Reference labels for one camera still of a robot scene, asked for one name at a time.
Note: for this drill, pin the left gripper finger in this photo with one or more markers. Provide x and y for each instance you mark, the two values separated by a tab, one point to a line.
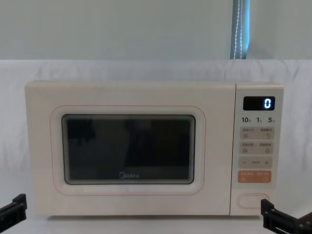
17	207

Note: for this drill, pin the white curtain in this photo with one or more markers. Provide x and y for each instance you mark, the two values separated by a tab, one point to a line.
97	36

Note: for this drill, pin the oven control panel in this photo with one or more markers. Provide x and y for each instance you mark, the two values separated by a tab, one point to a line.
257	156

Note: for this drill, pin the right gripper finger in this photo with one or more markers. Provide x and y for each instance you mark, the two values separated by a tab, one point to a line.
271	222
307	225

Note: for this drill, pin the cream microwave oven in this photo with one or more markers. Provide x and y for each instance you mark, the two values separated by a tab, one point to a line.
131	97

